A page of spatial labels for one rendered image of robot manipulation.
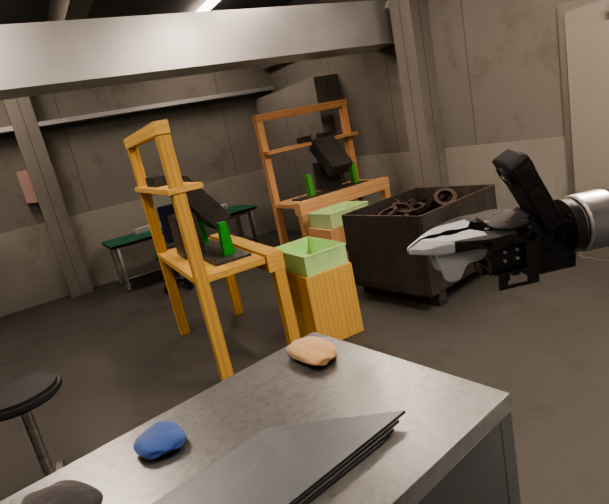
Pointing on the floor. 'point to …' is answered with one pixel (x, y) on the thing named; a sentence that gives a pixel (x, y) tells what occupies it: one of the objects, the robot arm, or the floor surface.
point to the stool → (30, 385)
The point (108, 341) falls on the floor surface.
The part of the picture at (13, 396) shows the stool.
